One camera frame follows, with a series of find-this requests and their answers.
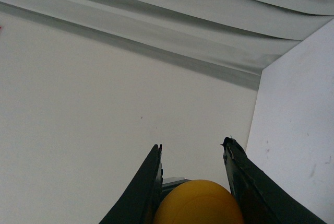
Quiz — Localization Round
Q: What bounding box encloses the yellow push button switch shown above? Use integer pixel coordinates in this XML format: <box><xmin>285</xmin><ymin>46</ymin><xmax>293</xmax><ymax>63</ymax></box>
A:
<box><xmin>153</xmin><ymin>180</ymin><xmax>244</xmax><ymax>223</ymax></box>

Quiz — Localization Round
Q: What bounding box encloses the white pleated curtain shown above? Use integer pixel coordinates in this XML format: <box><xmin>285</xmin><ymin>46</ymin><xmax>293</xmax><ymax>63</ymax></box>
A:
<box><xmin>1</xmin><ymin>0</ymin><xmax>333</xmax><ymax>90</ymax></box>

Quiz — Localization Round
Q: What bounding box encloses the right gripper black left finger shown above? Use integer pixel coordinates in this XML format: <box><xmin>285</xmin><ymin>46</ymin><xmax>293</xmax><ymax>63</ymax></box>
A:
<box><xmin>100</xmin><ymin>144</ymin><xmax>163</xmax><ymax>224</ymax></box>

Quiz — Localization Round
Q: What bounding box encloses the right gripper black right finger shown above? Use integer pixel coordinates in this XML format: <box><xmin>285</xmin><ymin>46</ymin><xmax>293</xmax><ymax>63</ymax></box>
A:
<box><xmin>222</xmin><ymin>137</ymin><xmax>324</xmax><ymax>223</ymax></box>

